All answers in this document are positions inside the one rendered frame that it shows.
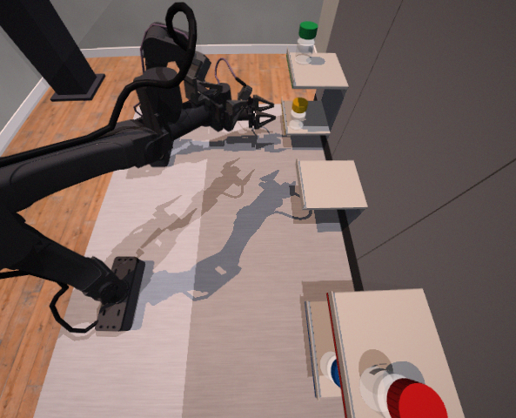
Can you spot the clear bottle with green cap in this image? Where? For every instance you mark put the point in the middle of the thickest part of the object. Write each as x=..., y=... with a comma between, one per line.
x=305, y=44

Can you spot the white bottle with yellow cap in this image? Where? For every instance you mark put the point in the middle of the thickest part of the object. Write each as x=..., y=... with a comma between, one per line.
x=297, y=118

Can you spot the white bottle with red cap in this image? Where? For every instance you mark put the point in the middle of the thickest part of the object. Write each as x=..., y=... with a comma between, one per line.
x=392, y=395

